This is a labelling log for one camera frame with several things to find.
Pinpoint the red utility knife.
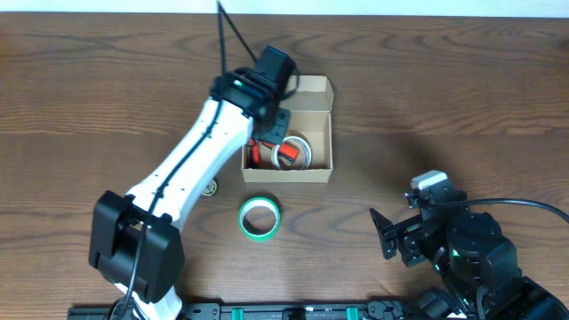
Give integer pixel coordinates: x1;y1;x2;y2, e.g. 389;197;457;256
247;138;261;169

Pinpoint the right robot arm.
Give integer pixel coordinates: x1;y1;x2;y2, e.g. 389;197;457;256
370;209;568;320

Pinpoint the green tape roll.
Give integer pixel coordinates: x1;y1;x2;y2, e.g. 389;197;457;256
238;196;281;243

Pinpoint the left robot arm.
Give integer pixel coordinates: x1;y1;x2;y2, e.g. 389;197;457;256
88;67;292;319

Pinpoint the black gold correction tape dispenser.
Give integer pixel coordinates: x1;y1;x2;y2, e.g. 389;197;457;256
201;178;219;197

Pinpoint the small red black cutter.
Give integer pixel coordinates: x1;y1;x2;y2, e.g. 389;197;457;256
262;141;299;163

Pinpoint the white clear tape roll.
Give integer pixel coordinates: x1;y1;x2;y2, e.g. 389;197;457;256
271;135;312;170

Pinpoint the open cardboard box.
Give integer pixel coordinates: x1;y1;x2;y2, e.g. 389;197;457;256
241;76;334;183

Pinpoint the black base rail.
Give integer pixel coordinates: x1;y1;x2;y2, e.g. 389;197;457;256
67;300;419;320

